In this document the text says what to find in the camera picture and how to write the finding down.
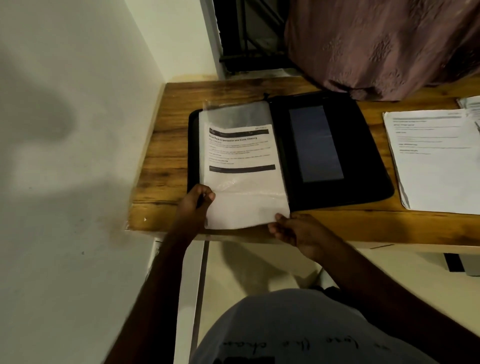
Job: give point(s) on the person's left hand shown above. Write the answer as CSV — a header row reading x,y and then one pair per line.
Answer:
x,y
190,217

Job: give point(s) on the person's right hand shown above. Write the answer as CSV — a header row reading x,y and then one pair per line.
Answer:
x,y
305,236

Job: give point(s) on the person's left thumb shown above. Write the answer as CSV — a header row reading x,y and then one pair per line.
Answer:
x,y
207,195

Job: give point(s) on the person's right thumb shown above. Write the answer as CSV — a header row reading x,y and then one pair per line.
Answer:
x,y
287,218

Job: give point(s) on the clear plastic document sleeve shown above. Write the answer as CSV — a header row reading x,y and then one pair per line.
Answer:
x,y
247,198

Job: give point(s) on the person's left forearm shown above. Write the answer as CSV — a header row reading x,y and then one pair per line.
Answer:
x,y
150,303

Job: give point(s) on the person's right forearm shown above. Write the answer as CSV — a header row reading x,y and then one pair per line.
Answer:
x,y
390,303

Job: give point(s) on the printed white paper sheet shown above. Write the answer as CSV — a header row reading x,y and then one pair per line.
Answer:
x,y
242,150

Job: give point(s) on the black zip folder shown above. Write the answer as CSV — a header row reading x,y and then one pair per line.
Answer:
x,y
356,157

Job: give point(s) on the grey printed shirt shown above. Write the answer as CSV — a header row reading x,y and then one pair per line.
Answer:
x,y
300,330

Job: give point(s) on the stack of white printed papers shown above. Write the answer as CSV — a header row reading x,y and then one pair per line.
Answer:
x,y
435,161

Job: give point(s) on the black window grille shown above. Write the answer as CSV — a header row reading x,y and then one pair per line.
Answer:
x,y
251,33

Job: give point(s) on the grey box with black part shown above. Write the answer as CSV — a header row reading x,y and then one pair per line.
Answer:
x,y
463,264

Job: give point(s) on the pink embroidered curtain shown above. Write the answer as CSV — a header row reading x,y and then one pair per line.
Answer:
x,y
382,45

